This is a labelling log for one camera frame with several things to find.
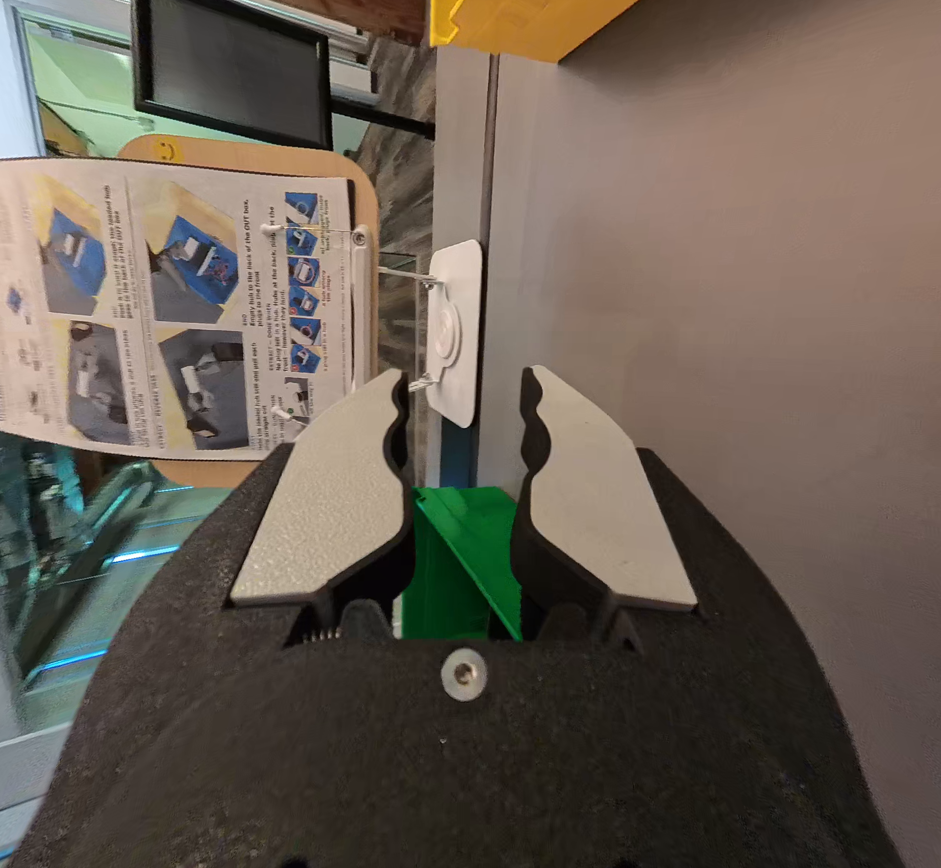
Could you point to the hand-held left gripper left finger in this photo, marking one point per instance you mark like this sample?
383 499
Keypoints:
324 516

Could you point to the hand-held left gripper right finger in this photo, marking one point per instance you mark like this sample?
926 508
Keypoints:
610 516

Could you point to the green plastic bin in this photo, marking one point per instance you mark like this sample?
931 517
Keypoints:
456 560

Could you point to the printed instruction sheet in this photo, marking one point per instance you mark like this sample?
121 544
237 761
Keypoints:
162 310

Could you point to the instruction sheet on stand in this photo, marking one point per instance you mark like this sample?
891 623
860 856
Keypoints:
368 192

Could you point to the yellow smiley sticker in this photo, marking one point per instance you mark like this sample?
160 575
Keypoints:
166 151

